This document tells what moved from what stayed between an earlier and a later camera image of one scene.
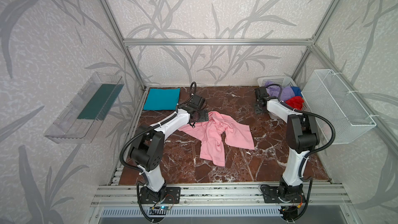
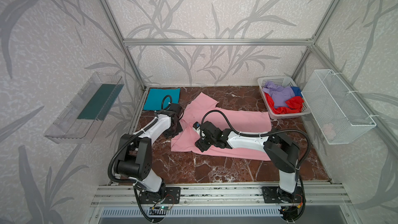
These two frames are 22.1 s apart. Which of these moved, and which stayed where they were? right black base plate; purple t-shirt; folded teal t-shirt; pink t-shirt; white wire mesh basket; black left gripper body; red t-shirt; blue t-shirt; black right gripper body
Moved: pink t-shirt; black left gripper body; black right gripper body
Stayed: purple t-shirt; folded teal t-shirt; right black base plate; blue t-shirt; red t-shirt; white wire mesh basket
